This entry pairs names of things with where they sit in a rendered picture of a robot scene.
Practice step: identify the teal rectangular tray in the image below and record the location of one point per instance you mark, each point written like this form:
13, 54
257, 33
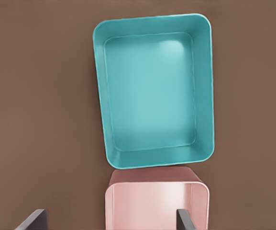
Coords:
152, 95

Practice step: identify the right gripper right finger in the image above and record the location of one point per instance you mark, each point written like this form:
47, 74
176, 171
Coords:
185, 220

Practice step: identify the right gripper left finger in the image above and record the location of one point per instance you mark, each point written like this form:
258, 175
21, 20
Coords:
33, 220

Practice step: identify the pink rectangular tray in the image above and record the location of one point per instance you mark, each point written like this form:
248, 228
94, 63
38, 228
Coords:
147, 203

